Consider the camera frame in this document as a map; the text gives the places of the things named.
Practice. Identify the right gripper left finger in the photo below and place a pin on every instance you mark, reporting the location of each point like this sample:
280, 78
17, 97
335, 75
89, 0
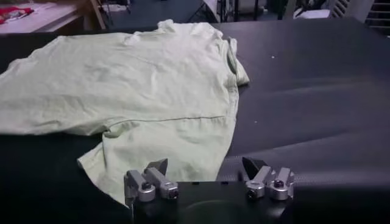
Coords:
158, 179

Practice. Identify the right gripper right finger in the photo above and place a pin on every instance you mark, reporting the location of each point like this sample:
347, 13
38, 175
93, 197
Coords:
265, 179

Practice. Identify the light green shirt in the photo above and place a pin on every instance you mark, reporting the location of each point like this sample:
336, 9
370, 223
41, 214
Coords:
146, 88

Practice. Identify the black table cover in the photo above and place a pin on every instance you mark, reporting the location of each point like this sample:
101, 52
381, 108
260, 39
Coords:
320, 100

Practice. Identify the white side table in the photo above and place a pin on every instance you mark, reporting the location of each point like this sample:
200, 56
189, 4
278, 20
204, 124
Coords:
45, 18

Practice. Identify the white air cooler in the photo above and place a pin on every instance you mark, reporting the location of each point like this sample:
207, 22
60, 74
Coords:
377, 15

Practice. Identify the red folded shirt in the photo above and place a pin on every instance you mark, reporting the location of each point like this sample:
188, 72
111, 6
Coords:
13, 12

